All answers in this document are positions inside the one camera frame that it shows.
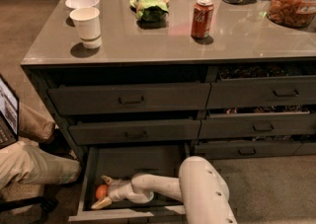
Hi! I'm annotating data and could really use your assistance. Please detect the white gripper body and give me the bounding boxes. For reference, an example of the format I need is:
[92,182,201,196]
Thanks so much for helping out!
[108,180,133,202]

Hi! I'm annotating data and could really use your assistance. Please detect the open bottom left drawer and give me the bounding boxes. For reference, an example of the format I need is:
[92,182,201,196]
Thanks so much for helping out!
[69,144,190,224]

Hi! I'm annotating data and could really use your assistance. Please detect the grey drawer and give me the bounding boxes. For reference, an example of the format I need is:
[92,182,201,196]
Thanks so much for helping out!
[68,119,200,145]
[47,83,210,115]
[206,64,316,109]
[191,139,316,160]
[198,111,316,139]

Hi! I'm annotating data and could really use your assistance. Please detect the top right grey drawer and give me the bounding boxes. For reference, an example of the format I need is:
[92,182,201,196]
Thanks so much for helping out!
[206,64,316,109]

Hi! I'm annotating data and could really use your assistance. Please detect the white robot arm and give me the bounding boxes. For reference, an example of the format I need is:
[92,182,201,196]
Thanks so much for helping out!
[92,156,237,224]

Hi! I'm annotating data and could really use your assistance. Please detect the clear jar of snacks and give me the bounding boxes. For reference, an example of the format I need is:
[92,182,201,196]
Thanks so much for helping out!
[267,0,316,28]

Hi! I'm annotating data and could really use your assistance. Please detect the white paper bowl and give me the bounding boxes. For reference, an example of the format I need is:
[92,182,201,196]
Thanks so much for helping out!
[65,0,100,10]

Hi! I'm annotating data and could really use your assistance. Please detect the green chip bag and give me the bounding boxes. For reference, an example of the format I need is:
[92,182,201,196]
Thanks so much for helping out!
[129,0,170,22]

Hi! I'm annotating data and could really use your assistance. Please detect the red soda can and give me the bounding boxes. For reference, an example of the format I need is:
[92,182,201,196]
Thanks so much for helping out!
[191,0,214,38]

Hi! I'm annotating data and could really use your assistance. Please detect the middle right grey drawer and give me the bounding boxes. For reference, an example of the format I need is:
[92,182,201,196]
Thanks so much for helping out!
[198,111,316,139]

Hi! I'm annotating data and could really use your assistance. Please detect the black chair base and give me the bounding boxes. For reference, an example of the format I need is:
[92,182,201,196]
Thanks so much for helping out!
[0,196,58,212]

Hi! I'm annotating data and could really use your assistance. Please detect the open laptop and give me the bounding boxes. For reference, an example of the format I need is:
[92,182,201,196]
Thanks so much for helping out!
[0,74,20,149]

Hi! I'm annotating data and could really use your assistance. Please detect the person's legs khaki trousers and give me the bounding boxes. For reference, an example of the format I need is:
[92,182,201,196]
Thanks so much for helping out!
[0,104,82,189]

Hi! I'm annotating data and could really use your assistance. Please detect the orange fruit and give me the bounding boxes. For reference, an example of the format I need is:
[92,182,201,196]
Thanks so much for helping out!
[95,185,108,200]

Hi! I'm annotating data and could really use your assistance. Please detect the white paper cup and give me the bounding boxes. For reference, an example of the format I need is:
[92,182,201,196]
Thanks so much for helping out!
[70,7,102,49]

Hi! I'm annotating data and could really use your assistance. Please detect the middle left grey drawer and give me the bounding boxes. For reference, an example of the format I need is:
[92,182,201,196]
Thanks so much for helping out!
[68,119,200,145]

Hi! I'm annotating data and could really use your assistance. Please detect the top left grey drawer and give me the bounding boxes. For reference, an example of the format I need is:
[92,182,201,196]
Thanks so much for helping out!
[47,83,210,115]

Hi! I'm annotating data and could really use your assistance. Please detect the bottom right grey drawer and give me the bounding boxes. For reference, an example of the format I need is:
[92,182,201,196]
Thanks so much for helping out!
[191,139,316,160]

